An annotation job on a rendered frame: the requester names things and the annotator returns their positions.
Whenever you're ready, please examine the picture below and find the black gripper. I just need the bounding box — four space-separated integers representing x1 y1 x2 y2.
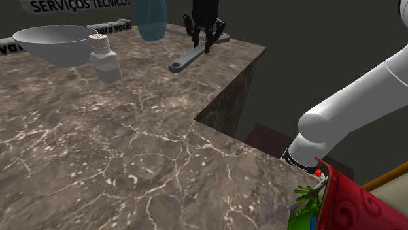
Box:
182 0 227 54

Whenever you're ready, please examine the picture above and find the grey wrench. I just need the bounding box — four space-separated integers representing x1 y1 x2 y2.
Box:
165 28 231 74

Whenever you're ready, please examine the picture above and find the translucent blue vase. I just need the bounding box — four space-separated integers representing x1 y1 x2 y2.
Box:
135 0 168 42

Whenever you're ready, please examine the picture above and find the grey lettered sign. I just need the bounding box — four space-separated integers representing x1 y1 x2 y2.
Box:
0 0 133 57

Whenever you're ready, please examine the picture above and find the white salt shaker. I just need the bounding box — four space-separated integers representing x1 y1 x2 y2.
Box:
88 33 123 84

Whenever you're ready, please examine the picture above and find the white bowl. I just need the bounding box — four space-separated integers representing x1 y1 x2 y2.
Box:
12 25 99 69

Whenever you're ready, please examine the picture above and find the green plant toy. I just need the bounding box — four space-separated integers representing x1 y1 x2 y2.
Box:
287 180 329 230

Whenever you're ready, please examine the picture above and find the red patterned container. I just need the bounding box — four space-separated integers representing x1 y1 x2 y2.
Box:
314 156 408 230

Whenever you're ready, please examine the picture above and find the beige furniture with yellow edge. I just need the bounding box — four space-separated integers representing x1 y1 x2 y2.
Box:
361 160 408 218

